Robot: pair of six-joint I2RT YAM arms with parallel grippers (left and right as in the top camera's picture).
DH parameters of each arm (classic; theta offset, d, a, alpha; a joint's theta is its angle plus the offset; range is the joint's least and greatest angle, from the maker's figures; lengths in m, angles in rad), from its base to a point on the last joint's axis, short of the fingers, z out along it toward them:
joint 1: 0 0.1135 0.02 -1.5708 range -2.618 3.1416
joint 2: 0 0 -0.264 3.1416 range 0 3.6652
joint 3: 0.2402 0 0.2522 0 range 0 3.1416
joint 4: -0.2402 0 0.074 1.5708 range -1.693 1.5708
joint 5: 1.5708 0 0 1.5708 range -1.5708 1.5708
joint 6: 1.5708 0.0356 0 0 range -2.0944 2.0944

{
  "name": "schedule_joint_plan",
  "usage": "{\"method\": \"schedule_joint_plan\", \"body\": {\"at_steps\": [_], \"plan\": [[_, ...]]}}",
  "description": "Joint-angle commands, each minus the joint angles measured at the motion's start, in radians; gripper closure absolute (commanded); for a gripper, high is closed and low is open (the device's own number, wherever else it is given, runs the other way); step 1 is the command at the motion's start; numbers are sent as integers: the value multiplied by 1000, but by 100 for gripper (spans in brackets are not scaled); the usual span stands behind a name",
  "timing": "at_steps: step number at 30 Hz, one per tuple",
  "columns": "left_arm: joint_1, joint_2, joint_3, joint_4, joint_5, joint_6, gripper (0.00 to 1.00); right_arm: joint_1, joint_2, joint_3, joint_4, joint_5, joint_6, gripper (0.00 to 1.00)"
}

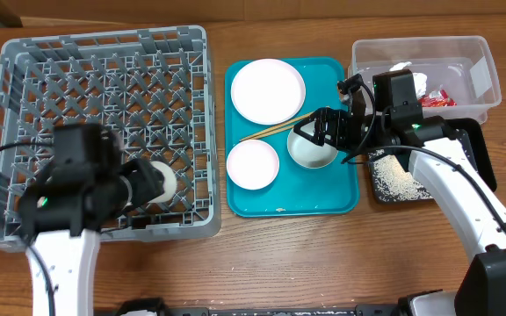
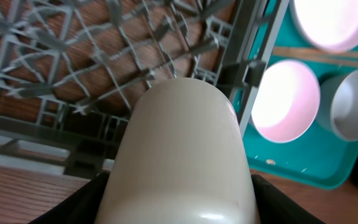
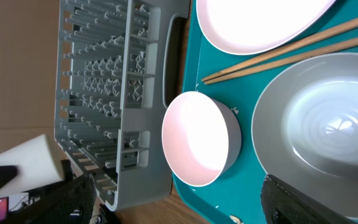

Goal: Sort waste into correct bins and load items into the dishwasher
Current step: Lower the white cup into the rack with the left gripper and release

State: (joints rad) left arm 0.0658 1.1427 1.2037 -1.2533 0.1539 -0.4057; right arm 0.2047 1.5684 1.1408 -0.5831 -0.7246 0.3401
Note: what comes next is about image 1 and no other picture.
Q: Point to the grey bowl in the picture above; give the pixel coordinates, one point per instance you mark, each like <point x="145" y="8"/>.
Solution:
<point x="307" y="154"/>

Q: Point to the pink shallow bowl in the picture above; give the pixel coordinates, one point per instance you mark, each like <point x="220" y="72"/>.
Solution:
<point x="252" y="164"/>

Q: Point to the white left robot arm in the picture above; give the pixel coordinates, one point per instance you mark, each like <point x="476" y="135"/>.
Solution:
<point x="62" y="212"/>

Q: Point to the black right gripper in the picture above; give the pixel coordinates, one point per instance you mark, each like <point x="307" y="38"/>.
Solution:
<point x="338" y="130"/>

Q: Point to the clear plastic waste bin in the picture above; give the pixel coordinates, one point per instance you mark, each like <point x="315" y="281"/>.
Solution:
<point x="461" y="65"/>

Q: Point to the grey dish rack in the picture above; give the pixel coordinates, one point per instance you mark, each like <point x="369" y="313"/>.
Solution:
<point x="153" y="87"/>

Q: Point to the black tray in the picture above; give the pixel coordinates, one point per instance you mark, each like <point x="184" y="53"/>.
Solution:
<point x="471" y="137"/>

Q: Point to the wooden chopstick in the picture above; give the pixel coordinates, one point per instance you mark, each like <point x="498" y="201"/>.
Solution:
<point x="287" y="123"/>
<point x="259" y="136"/>

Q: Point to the teal plastic tray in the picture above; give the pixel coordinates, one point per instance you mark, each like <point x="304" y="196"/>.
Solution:
<point x="296" y="190"/>

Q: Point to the red strawberry cake wrapper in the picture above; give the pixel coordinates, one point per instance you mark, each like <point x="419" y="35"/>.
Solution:
<point x="437" y="98"/>

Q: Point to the wooden chopstick upper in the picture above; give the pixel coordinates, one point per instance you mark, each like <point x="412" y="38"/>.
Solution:
<point x="287" y="123"/>

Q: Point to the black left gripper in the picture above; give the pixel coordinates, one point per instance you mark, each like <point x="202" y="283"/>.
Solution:
<point x="148" y="181"/>

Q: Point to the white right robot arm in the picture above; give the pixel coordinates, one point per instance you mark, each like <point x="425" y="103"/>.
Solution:
<point x="386" y="118"/>

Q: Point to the wooden chopstick lower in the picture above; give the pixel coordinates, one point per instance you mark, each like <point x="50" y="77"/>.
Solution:
<point x="259" y="136"/>

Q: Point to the white cup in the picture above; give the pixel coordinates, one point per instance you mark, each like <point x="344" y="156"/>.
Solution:
<point x="169" y="182"/>

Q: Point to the large white plate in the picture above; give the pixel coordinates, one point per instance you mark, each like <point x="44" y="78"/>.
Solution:
<point x="268" y="91"/>

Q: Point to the white paper napkin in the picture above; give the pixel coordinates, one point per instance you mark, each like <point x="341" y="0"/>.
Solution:
<point x="420" y="79"/>

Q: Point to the spilled white rice grains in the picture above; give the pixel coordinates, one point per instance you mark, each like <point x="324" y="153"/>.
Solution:
<point x="392" y="184"/>

